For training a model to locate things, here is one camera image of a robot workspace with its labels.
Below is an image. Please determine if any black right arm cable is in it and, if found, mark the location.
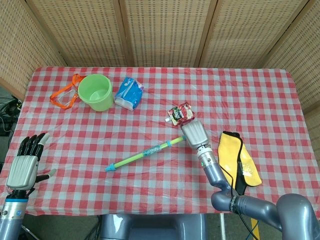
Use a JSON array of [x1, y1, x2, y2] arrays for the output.
[[219, 161, 260, 240]]

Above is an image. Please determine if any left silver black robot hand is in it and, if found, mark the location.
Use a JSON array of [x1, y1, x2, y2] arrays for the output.
[[6, 132, 58, 192]]

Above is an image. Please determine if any red drink pouch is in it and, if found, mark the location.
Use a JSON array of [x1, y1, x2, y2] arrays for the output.
[[164, 101, 196, 128]]

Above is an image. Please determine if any yellow cloth black trim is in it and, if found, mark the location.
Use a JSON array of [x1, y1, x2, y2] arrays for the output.
[[217, 130, 263, 196]]

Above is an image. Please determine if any green plastic bucket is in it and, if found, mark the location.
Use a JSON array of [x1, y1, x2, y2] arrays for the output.
[[77, 73, 115, 113]]

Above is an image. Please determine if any black cables and electronics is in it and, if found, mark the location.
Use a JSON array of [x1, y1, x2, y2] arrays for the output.
[[0, 94, 23, 137]]

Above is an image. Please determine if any grey blue robot torso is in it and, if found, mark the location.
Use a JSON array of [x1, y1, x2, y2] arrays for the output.
[[99, 213, 208, 240]]

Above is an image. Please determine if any green blue water pump toy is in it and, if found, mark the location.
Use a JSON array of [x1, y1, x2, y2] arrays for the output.
[[104, 136, 187, 173]]

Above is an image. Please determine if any red white checkered tablecloth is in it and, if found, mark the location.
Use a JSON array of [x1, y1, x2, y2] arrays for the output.
[[0, 66, 320, 217]]

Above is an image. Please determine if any orange lanyard clear badge holder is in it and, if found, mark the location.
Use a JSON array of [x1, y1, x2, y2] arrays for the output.
[[49, 73, 87, 110]]

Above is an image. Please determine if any blue tissue pack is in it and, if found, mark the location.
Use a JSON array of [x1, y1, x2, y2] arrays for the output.
[[113, 76, 145, 111]]

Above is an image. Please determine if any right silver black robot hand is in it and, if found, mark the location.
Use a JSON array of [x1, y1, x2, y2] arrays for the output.
[[180, 119, 211, 151]]

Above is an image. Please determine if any woven bamboo folding screen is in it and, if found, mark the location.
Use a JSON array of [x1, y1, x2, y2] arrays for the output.
[[0, 0, 320, 112]]

